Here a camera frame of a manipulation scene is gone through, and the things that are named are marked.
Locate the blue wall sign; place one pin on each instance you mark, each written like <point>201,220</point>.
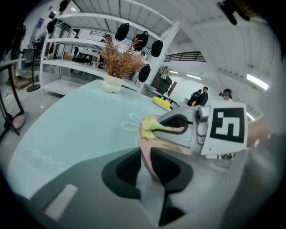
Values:
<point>40,23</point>

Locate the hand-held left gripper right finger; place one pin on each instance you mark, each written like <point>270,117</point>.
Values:
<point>201,196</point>

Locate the person's right forearm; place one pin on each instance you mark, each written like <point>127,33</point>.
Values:
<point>257,132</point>

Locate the yellow corn cob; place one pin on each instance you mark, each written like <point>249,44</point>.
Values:
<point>161,101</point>

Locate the black head-worn camera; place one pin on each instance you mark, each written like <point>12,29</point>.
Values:
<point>230,11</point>

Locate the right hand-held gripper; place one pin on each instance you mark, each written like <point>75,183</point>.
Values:
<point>225,127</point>

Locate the table with light-blue tablecloth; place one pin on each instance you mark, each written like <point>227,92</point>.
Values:
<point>78,125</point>

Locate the white shelving unit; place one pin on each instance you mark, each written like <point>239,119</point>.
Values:
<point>67,83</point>

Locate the dried plant bouquet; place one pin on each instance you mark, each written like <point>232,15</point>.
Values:
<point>111,85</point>

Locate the black hanging cap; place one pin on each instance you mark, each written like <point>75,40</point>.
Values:
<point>64,5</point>
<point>157,48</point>
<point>51,25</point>
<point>140,41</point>
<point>144,73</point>
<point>122,31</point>

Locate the ceiling tube light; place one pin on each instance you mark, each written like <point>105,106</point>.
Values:
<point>194,77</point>
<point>257,82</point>

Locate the staircase with black railing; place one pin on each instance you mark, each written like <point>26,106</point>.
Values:
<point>185,57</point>

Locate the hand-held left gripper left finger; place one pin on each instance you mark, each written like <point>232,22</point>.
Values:
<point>89,190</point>

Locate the black standing fan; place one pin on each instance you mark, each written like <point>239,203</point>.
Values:
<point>33,88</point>

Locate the yellow cloth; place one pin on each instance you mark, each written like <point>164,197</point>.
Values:
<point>147,129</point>

